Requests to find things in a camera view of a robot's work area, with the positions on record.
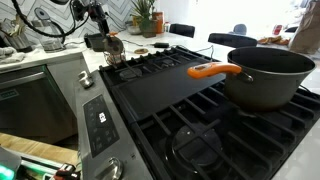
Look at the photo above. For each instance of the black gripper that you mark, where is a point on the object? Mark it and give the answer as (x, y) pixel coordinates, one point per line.
(95, 12)

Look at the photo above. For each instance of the round cork coaster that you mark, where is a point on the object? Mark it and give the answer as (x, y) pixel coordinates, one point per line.
(114, 45)

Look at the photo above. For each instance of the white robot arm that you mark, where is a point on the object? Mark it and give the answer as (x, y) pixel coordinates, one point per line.
(59, 2)

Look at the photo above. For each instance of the coaster on counter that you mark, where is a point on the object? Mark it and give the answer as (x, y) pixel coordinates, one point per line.
(141, 51)

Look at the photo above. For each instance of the small black saucepan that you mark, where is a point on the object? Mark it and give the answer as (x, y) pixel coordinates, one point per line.
(95, 41)

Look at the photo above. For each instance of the metal mixing bowl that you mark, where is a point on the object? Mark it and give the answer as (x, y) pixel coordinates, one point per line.
(133, 30)

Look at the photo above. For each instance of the potted green plant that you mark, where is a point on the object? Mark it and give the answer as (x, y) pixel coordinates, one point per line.
(143, 10)

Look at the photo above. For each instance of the silver stove knob upper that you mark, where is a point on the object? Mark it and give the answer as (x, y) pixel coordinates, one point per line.
(85, 80)

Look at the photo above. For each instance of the silver stove knob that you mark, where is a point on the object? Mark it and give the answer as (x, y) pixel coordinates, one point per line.
(110, 169)
(85, 80)

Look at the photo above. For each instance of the utensil holder with utensils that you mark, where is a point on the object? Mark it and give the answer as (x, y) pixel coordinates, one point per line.
(14, 31)

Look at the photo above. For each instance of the striped dish towel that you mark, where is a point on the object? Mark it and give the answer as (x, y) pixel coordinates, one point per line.
(10, 55)

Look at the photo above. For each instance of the black power adapter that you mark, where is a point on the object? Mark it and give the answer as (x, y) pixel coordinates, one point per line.
(161, 45)

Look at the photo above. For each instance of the stainless dishwasher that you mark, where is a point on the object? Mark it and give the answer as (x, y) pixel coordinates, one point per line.
(33, 107)

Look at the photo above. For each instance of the stainless steel gas stove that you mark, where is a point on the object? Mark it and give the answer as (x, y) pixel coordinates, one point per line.
(165, 125)

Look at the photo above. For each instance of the black chair back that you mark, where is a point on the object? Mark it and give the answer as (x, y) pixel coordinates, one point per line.
(232, 40)

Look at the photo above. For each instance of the silver stove knob lower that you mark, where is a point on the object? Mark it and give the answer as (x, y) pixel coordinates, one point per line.
(110, 169)

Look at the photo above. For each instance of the brown paper bag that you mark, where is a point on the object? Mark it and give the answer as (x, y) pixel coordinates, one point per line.
(306, 39)

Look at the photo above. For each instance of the grey pot orange handle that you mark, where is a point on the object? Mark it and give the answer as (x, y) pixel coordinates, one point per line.
(258, 78)

